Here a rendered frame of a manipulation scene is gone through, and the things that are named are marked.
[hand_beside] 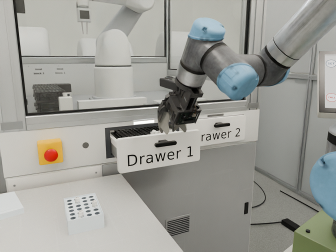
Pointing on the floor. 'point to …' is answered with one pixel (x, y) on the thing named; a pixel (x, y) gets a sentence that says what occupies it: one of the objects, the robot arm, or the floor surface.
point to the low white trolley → (138, 246)
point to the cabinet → (183, 195)
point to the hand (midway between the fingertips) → (167, 127)
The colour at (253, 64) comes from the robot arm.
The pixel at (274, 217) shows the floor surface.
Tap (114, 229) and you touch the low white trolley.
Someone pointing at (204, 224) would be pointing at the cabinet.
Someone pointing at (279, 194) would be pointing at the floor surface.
